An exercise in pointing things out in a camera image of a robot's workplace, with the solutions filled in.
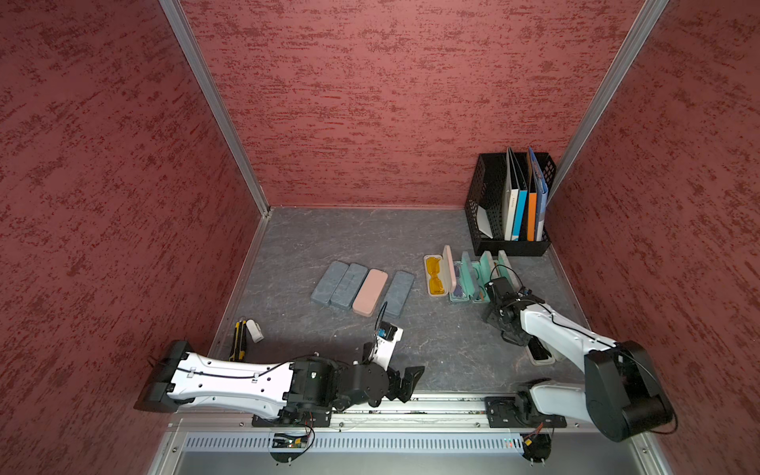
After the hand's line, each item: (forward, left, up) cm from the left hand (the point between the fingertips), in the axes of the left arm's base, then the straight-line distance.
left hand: (405, 367), depth 67 cm
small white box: (+13, +44, -13) cm, 47 cm away
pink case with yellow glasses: (+35, -14, -15) cm, 40 cm away
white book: (+46, -33, +11) cm, 58 cm away
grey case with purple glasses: (+29, -21, -15) cm, 39 cm away
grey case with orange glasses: (+36, -29, -15) cm, 49 cm away
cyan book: (+46, -36, +11) cm, 59 cm away
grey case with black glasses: (+28, +17, -12) cm, 35 cm away
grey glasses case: (+29, +24, -12) cm, 39 cm away
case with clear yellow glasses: (+27, 0, -13) cm, 30 cm away
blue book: (+46, -41, +14) cm, 63 cm away
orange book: (+45, -40, +10) cm, 61 cm away
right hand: (+16, -31, -15) cm, 37 cm away
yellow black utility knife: (+11, +49, -15) cm, 52 cm away
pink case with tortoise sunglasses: (+26, +10, -12) cm, 30 cm away
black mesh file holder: (+65, -35, -12) cm, 75 cm away
